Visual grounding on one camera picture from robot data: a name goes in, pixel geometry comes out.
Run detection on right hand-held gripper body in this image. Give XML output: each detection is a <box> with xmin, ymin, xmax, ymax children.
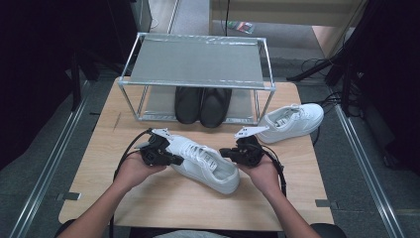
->
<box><xmin>233</xmin><ymin>125</ymin><xmax>270</xmax><ymax>168</ymax></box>

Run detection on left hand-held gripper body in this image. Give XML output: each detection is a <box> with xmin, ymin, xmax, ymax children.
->
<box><xmin>138</xmin><ymin>128</ymin><xmax>173</xmax><ymax>168</ymax></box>

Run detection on white sneaker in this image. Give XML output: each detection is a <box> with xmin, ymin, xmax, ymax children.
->
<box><xmin>260</xmin><ymin>102</ymin><xmax>325</xmax><ymax>145</ymax></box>
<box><xmin>165</xmin><ymin>133</ymin><xmax>241</xmax><ymax>195</ymax></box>

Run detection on black slipper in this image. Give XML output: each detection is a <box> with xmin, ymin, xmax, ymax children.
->
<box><xmin>199</xmin><ymin>87</ymin><xmax>233</xmax><ymax>129</ymax></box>
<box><xmin>173</xmin><ymin>86</ymin><xmax>203</xmax><ymax>125</ymax></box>

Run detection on metal frame shoe rack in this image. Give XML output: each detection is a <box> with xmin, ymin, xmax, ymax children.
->
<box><xmin>116</xmin><ymin>32</ymin><xmax>276</xmax><ymax>126</ymax></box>

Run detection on person's left hand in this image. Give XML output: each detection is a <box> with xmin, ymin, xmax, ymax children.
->
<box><xmin>113</xmin><ymin>152</ymin><xmax>167</xmax><ymax>193</ymax></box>

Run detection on person's right hand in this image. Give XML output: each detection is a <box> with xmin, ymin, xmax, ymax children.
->
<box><xmin>237</xmin><ymin>154</ymin><xmax>285</xmax><ymax>196</ymax></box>

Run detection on person's grey clothing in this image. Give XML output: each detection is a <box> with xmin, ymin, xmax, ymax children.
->
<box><xmin>155</xmin><ymin>230</ymin><xmax>229</xmax><ymax>238</ymax></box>

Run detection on black upright stand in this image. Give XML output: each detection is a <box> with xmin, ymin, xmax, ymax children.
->
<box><xmin>70</xmin><ymin>49</ymin><xmax>100</xmax><ymax>112</ymax></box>

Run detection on black tripod stand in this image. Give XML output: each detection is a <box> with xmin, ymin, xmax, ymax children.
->
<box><xmin>285</xmin><ymin>49</ymin><xmax>365</xmax><ymax>117</ymax></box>

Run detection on colourful packet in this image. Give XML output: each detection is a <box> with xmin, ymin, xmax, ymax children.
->
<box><xmin>227</xmin><ymin>20</ymin><xmax>256</xmax><ymax>35</ymax></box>

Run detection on grey cabinet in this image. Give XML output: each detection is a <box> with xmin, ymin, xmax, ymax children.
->
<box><xmin>130</xmin><ymin>0</ymin><xmax>154</xmax><ymax>33</ymax></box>

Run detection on light wooden furniture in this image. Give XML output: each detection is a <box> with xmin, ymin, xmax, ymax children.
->
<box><xmin>208</xmin><ymin>0</ymin><xmax>368</xmax><ymax>59</ymax></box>

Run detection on left hand-held gripper cable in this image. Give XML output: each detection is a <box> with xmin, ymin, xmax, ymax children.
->
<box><xmin>108</xmin><ymin>128</ymin><xmax>155</xmax><ymax>238</ymax></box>

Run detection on hand-held gripper cable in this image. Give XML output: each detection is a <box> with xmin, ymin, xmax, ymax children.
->
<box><xmin>261</xmin><ymin>144</ymin><xmax>287</xmax><ymax>198</ymax></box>
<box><xmin>108</xmin><ymin>128</ymin><xmax>155</xmax><ymax>238</ymax></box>

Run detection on right hand-held gripper cable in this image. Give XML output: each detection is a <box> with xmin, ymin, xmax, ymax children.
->
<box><xmin>261</xmin><ymin>144</ymin><xmax>287</xmax><ymax>198</ymax></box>

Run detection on grey table bracket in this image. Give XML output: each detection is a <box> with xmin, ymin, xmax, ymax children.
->
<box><xmin>315</xmin><ymin>198</ymin><xmax>340</xmax><ymax>210</ymax></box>
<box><xmin>55</xmin><ymin>191</ymin><xmax>82</xmax><ymax>201</ymax></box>

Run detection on black floor cables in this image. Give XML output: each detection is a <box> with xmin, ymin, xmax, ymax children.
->
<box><xmin>300</xmin><ymin>58</ymin><xmax>365</xmax><ymax>147</ymax></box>

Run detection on metal floor rail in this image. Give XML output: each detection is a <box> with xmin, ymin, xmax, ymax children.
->
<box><xmin>8</xmin><ymin>80</ymin><xmax>90</xmax><ymax>238</ymax></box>
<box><xmin>330</xmin><ymin>85</ymin><xmax>405</xmax><ymax>238</ymax></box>

